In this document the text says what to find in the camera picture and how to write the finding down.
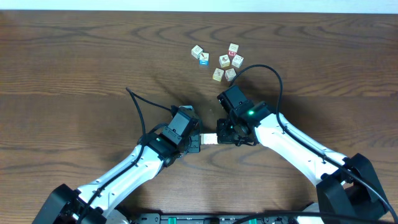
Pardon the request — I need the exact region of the wooden block red letter U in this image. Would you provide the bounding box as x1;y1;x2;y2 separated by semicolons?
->
204;133;218;145

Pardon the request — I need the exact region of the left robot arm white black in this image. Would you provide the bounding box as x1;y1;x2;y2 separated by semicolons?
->
34;106;200;223

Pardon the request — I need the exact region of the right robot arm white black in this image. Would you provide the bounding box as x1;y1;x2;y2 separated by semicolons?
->
217;98;397;223

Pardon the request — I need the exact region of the plain wooden block letter J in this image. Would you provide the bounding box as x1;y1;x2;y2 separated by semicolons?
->
224;68;236;82

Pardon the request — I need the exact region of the wooden block yellow border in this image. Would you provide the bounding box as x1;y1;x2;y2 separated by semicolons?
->
212;68;224;82

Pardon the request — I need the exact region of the wooden block green letter side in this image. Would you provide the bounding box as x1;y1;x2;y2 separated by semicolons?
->
232;54;244;68

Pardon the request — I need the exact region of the wooden block yellow letter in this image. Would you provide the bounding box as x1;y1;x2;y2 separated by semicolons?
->
219;54;231;68

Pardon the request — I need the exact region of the wooden block blue letter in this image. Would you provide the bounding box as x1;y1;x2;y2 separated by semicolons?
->
199;52;210;65

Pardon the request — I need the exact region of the wooden block red letter M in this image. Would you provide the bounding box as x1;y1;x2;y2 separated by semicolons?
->
228;43;239;57

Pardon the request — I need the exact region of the wooden block green side far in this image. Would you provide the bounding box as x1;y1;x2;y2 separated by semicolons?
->
191;45;203;59

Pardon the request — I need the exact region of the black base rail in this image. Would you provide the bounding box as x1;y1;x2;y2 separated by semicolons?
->
130;212;398;224

